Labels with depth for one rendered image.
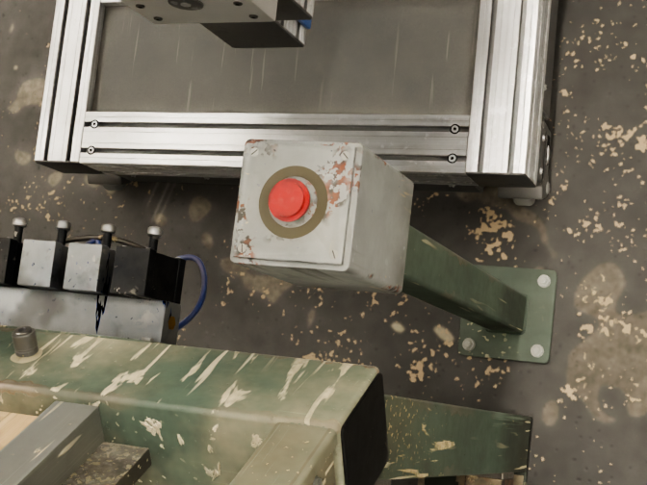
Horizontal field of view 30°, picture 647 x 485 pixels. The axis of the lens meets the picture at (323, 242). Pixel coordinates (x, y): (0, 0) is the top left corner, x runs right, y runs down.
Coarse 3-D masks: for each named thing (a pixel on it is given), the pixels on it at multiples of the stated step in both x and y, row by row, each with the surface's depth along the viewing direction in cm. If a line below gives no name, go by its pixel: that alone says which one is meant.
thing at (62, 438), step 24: (48, 408) 118; (72, 408) 117; (96, 408) 117; (24, 432) 114; (48, 432) 113; (72, 432) 113; (96, 432) 117; (0, 456) 110; (24, 456) 110; (48, 456) 110; (72, 456) 114; (0, 480) 106; (24, 480) 107; (48, 480) 110
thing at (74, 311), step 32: (64, 224) 143; (0, 256) 141; (32, 256) 139; (64, 256) 140; (96, 256) 136; (128, 256) 135; (160, 256) 136; (192, 256) 151; (0, 288) 143; (32, 288) 146; (64, 288) 137; (96, 288) 136; (128, 288) 134; (160, 288) 137; (0, 320) 142; (32, 320) 141; (64, 320) 139; (96, 320) 138; (128, 320) 136; (160, 320) 135
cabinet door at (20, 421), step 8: (0, 416) 122; (8, 416) 121; (16, 416) 121; (24, 416) 121; (32, 416) 121; (0, 424) 120; (8, 424) 120; (16, 424) 120; (24, 424) 119; (0, 432) 118; (8, 432) 118; (16, 432) 118; (0, 440) 117; (8, 440) 117; (0, 448) 116
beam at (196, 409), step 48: (0, 336) 132; (48, 336) 130; (0, 384) 121; (48, 384) 120; (96, 384) 119; (144, 384) 118; (192, 384) 118; (240, 384) 117; (288, 384) 116; (336, 384) 115; (144, 432) 117; (192, 432) 114; (240, 432) 112; (336, 432) 108; (384, 432) 120; (144, 480) 119; (192, 480) 117; (336, 480) 110
